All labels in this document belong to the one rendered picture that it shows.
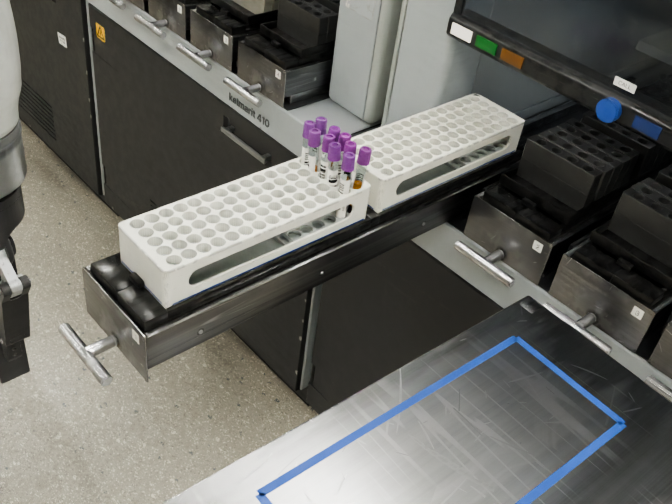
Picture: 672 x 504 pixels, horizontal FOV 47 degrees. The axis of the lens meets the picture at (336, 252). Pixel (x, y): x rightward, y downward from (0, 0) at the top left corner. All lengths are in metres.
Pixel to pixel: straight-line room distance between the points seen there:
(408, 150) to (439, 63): 0.20
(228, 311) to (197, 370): 1.00
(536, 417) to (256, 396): 1.11
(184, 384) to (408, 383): 1.12
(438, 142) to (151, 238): 0.43
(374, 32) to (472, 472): 0.77
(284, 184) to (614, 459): 0.48
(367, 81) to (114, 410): 0.93
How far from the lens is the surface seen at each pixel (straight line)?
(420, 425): 0.76
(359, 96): 1.35
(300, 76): 1.37
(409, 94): 1.26
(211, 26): 1.50
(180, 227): 0.88
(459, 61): 1.22
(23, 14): 2.34
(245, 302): 0.89
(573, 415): 0.82
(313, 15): 1.38
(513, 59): 1.08
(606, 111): 1.01
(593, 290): 1.04
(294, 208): 0.92
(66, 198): 2.42
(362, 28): 1.31
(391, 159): 1.03
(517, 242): 1.08
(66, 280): 2.14
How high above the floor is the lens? 1.40
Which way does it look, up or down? 39 degrees down
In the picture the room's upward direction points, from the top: 8 degrees clockwise
